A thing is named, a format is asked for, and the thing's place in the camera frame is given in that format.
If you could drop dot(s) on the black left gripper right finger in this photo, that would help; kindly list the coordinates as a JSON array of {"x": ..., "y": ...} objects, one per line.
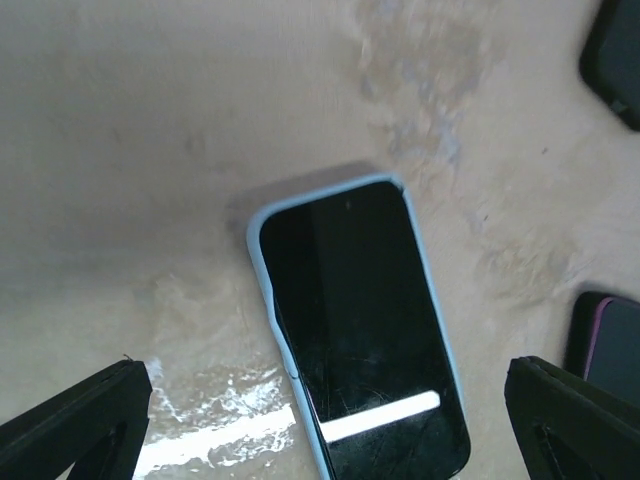
[{"x": 567, "y": 428}]

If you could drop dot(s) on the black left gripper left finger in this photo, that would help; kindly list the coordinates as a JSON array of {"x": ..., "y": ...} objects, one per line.
[{"x": 92, "y": 430}]

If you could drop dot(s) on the light blue phone case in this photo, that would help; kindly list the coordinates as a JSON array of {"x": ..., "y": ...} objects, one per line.
[{"x": 280, "y": 280}]

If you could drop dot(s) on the black smartphone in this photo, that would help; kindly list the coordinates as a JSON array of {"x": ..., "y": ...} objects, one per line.
[{"x": 360, "y": 320}]

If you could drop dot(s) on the phone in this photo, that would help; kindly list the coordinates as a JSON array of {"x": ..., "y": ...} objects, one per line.
[
  {"x": 603, "y": 343},
  {"x": 609, "y": 61}
]

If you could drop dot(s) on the phone in purple-edged case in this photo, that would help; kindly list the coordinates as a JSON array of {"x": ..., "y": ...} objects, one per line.
[{"x": 603, "y": 343}]

